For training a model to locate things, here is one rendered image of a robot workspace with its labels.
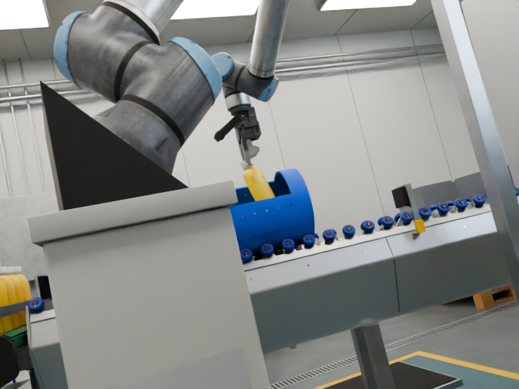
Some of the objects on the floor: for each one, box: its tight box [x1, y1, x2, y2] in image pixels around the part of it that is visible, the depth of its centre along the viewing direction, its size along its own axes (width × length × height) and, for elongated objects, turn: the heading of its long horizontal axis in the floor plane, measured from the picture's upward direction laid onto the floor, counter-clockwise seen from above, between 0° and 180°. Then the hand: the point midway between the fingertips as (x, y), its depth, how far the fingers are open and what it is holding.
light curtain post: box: [430, 0, 519, 306], centre depth 148 cm, size 6×6×170 cm
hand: (246, 163), depth 166 cm, fingers closed on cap, 4 cm apart
